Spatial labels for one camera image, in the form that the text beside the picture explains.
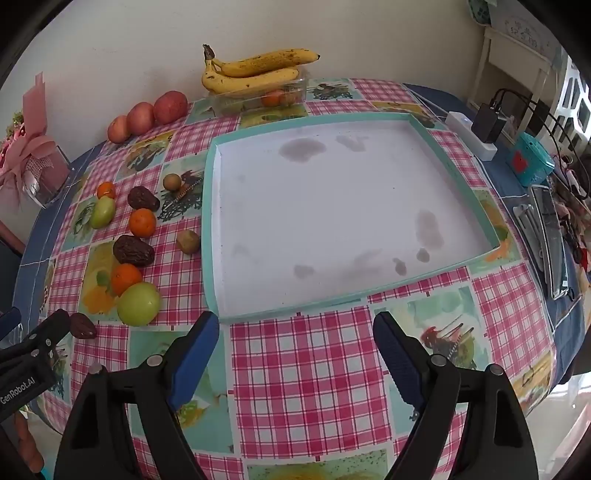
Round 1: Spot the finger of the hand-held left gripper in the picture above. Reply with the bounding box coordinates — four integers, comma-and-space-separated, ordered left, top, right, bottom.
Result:
0, 309, 71, 370
0, 307, 22, 347

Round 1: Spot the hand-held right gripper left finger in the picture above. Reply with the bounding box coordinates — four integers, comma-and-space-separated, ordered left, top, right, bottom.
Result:
54, 310, 221, 480

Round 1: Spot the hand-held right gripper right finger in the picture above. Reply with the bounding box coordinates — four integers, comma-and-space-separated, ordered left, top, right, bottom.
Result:
372, 311, 539, 480

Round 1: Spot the dark brown date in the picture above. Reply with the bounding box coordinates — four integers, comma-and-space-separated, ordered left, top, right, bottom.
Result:
113, 235, 156, 268
69, 312, 98, 340
127, 185, 161, 212

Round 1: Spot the small oval green fruit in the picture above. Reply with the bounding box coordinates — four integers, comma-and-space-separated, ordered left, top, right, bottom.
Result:
89, 196, 116, 230

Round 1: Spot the white tray with teal rim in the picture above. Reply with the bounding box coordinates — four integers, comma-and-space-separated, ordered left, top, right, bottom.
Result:
202, 112, 502, 323

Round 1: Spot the person's left hand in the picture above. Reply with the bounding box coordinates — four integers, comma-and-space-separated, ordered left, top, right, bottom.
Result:
11, 411, 47, 474

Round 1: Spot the large round green fruit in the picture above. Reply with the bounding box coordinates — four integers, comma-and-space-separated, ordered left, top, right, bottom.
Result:
116, 282, 162, 328

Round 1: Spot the pink checkered fruit-print tablecloth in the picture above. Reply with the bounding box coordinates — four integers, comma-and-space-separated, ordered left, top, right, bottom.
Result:
39, 78, 557, 480

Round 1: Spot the small brownish green fruit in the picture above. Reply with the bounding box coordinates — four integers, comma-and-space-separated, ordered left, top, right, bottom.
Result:
176, 230, 201, 255

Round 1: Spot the clear glass box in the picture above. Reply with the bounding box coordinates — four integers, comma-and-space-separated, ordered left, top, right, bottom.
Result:
23, 145, 72, 208

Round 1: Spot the grey flat device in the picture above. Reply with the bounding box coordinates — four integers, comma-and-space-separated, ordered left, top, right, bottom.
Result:
512, 203, 548, 273

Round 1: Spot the dark smartphone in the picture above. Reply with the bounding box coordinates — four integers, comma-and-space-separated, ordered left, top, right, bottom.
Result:
529, 185, 572, 300

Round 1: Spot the small pale red apple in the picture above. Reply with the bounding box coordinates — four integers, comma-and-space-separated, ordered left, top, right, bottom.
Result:
107, 115, 132, 144

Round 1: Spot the medium red apple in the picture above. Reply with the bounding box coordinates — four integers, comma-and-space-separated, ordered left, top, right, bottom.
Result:
126, 102, 156, 136

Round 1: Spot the teal plastic box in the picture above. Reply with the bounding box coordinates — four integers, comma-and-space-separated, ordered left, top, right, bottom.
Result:
505, 132, 556, 188

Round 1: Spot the white power strip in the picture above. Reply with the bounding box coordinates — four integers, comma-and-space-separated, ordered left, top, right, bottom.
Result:
445, 111, 498, 161

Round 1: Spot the black power adapter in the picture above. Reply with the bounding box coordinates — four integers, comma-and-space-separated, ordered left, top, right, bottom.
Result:
471, 104, 509, 144

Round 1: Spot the large red apple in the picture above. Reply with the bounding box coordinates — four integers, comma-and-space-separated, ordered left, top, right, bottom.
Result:
153, 91, 189, 125

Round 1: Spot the clear plastic fruit container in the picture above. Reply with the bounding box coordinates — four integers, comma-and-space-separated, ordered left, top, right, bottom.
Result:
205, 76, 309, 116

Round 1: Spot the spotted yellow banana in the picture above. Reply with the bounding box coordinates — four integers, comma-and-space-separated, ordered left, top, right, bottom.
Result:
202, 60, 301, 95
203, 44, 321, 78

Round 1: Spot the white cable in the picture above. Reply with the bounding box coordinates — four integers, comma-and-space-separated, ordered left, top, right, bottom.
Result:
406, 90, 451, 118

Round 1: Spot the black cable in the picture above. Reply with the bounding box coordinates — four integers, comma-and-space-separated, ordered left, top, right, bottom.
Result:
490, 88, 591, 155

